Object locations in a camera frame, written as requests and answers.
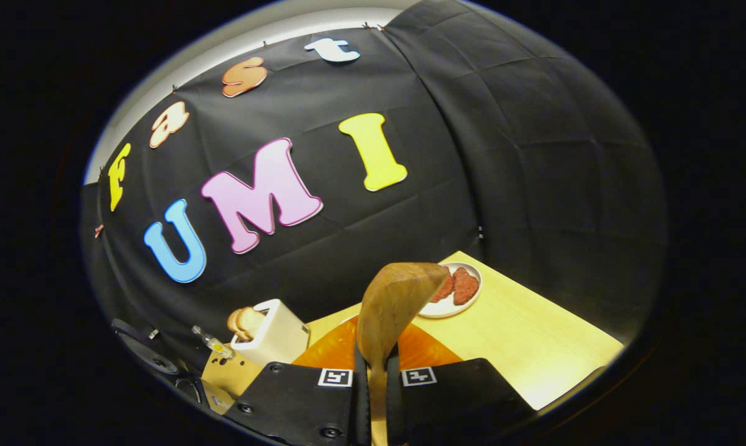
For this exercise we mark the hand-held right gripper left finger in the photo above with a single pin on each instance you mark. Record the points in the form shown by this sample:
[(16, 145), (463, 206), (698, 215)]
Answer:
[(298, 402)]

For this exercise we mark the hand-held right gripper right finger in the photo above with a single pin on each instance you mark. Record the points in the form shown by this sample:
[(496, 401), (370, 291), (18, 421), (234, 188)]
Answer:
[(459, 402)]

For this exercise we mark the wooden spoon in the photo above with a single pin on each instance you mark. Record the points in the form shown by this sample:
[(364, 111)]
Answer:
[(391, 303)]

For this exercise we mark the dark grey rice cooker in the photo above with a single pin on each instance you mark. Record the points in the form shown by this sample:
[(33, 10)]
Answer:
[(153, 353)]

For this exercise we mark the white toaster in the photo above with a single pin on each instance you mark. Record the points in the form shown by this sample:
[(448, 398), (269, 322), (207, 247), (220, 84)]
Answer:
[(280, 334)]

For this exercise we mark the toasted bread slice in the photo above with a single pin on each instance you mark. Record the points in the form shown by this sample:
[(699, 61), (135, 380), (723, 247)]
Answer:
[(236, 323), (255, 317)]

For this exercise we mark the white round plate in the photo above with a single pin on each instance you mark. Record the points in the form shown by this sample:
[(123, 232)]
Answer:
[(441, 308)]

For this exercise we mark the small glass bottle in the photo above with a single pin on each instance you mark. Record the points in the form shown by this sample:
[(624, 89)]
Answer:
[(215, 344)]

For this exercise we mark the red meat slice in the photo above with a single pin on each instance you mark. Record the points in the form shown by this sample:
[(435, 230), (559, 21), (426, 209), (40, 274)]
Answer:
[(465, 286), (446, 290)]

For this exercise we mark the black backdrop cloth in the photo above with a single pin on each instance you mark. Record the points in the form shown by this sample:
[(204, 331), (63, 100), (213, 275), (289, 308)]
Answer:
[(533, 155)]

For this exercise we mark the copper backdrop clip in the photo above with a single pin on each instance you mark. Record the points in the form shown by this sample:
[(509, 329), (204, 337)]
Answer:
[(99, 231)]

